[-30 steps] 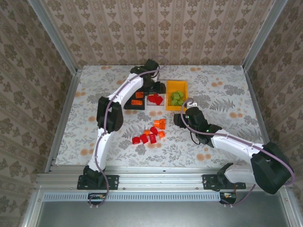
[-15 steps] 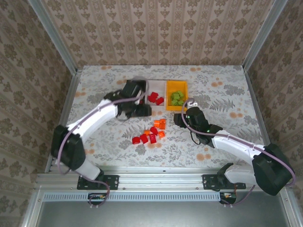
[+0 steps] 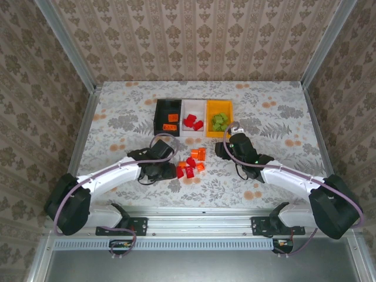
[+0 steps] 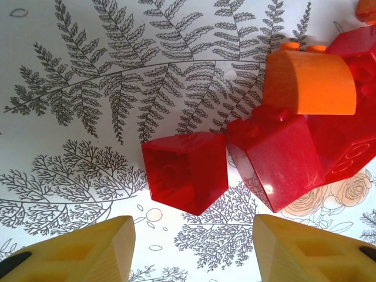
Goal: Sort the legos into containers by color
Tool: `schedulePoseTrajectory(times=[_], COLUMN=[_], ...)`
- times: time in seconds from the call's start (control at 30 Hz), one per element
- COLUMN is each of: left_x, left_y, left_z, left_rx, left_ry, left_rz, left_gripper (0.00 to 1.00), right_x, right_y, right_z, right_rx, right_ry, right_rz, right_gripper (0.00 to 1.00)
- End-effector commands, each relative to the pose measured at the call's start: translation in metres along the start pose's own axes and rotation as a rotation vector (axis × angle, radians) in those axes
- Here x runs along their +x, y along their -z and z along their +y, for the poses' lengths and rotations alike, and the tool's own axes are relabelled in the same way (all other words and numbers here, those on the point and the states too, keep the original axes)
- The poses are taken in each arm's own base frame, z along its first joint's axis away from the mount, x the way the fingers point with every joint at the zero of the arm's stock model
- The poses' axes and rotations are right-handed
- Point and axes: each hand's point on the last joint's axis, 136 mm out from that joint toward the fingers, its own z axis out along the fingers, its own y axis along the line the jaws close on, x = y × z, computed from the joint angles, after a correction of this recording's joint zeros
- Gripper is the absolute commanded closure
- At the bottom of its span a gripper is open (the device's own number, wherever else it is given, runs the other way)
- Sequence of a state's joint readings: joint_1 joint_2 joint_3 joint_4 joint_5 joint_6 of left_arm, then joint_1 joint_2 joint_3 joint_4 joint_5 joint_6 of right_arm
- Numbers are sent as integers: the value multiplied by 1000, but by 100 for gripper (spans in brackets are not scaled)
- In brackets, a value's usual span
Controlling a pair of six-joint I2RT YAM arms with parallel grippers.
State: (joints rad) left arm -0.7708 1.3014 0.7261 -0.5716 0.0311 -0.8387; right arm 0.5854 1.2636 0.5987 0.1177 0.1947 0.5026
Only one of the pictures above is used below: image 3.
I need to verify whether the floral patterned tablecloth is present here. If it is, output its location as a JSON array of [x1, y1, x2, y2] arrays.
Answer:
[[69, 80, 337, 211]]

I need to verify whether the black plastic bin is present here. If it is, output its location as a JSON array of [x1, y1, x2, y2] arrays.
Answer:
[[153, 99, 182, 138]]

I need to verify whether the yellow plastic bin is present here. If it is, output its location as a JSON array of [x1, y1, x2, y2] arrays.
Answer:
[[204, 99, 234, 139]]

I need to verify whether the white plastic bin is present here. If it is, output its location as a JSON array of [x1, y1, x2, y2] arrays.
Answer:
[[179, 99, 207, 137]]

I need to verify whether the black electronics board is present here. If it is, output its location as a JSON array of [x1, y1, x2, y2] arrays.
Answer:
[[272, 239, 294, 254], [109, 239, 132, 251]]

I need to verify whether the grey metal panel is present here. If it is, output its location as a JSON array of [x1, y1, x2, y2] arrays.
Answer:
[[28, 236, 376, 282]]

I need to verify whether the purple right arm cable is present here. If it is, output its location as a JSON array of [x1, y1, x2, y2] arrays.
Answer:
[[223, 123, 365, 259]]

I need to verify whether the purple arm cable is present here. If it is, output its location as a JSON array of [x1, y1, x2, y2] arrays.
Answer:
[[223, 123, 365, 259], [54, 133, 180, 261]]

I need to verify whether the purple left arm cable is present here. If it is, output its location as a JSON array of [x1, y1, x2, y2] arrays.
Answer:
[[54, 133, 180, 261]]

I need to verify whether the aluminium frame beam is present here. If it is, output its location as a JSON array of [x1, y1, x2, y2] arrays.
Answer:
[[43, 205, 362, 237]]

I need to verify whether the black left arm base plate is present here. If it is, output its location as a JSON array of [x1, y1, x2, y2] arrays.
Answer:
[[96, 216, 147, 236]]

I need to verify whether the grey slotted cable duct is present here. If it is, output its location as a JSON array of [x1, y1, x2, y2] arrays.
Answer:
[[54, 238, 276, 251]]

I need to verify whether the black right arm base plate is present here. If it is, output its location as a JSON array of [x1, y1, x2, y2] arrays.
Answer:
[[251, 216, 305, 236]]

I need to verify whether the aluminium corner post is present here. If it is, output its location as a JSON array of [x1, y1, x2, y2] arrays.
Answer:
[[33, 0, 98, 92], [301, 0, 359, 89]]

